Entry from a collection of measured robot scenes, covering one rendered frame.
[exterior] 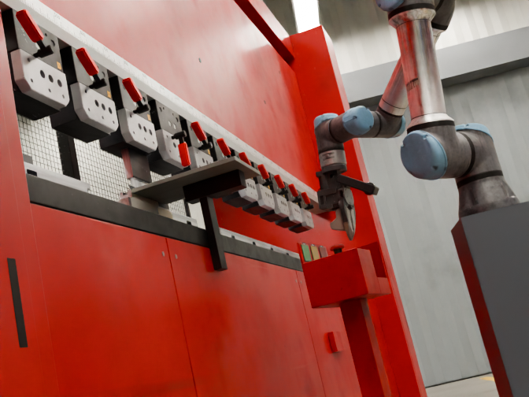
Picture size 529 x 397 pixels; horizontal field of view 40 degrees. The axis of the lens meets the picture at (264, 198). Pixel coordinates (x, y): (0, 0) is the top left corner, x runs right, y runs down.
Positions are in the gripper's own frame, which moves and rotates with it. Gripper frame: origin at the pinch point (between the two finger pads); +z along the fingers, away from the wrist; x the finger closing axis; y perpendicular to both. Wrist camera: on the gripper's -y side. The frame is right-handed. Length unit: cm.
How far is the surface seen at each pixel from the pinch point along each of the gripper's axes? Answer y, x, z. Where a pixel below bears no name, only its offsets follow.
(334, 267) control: 1.1, 15.1, 9.3
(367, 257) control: -5.8, 8.4, 7.6
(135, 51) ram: 36, 43, -53
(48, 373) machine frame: -6, 129, 26
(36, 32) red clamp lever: 22, 95, -36
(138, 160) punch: 35, 48, -22
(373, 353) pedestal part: -2.9, 7.9, 32.2
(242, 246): 22.8, 22.7, 0.2
